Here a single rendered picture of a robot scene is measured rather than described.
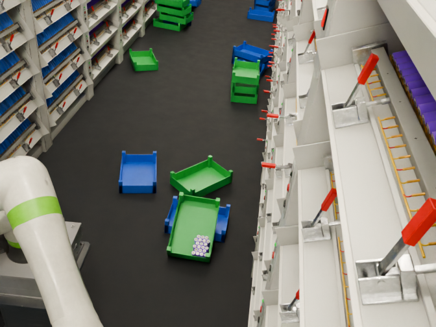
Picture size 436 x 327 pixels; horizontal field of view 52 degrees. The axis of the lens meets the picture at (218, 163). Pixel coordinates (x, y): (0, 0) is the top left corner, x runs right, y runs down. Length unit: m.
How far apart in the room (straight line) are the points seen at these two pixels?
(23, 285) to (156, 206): 0.97
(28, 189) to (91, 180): 1.51
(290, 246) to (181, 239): 1.26
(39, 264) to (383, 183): 0.80
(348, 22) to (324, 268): 0.36
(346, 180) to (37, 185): 0.79
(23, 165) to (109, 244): 1.15
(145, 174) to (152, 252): 0.61
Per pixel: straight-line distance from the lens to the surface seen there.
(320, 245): 0.68
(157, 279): 2.06
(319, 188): 0.78
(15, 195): 1.12
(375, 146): 0.53
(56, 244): 1.08
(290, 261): 0.93
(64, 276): 1.06
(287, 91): 1.53
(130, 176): 2.61
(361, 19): 0.73
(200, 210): 2.22
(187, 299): 1.99
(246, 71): 3.60
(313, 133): 0.80
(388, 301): 0.37
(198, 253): 2.08
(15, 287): 1.68
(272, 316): 1.09
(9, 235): 1.60
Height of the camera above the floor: 1.57
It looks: 35 degrees down
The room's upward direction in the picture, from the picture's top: 6 degrees clockwise
